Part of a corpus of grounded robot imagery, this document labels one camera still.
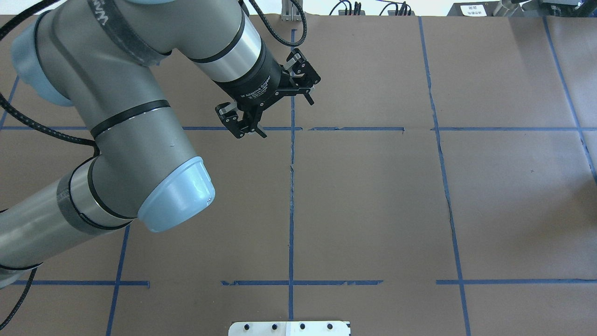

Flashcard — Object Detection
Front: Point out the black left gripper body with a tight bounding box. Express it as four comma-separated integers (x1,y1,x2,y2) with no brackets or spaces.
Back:
212,42,290,108

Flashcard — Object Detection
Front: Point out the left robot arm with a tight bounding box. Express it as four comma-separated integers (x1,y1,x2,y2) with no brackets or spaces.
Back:
0,0,321,287

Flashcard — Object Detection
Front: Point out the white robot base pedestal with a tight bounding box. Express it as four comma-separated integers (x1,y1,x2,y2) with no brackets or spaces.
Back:
228,321,352,336

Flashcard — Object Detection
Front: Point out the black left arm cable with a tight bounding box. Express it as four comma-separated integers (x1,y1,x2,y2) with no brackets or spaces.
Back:
0,0,308,329

